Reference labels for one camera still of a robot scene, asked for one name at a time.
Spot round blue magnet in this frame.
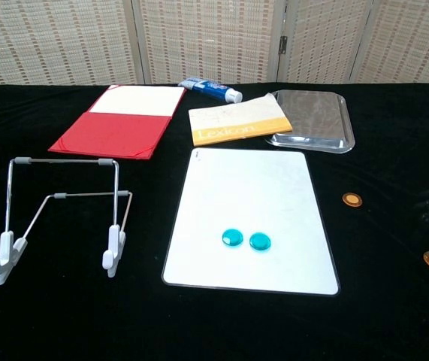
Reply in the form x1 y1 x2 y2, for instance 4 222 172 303
222 228 243 248
249 232 273 252

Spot white magnetic board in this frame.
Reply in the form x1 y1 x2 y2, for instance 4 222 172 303
161 147 340 297

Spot shiny metal tray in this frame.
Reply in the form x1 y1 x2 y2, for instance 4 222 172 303
263 89 356 155

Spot woven folding screen panel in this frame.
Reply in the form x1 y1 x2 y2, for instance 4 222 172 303
351 0 429 84
0 0 142 86
131 0 286 84
276 0 373 84

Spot yellow white Lexicon notebook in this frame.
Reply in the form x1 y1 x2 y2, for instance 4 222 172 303
188 93 294 147

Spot blue white toothpaste tube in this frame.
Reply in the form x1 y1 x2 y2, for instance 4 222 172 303
177 77 243 103

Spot red open folder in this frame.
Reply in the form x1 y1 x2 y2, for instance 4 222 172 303
47 84 187 161

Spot black velvet tablecloth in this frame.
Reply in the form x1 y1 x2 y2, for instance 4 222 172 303
0 81 429 361

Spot wire book stand white clips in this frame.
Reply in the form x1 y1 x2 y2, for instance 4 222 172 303
0 156 134 286

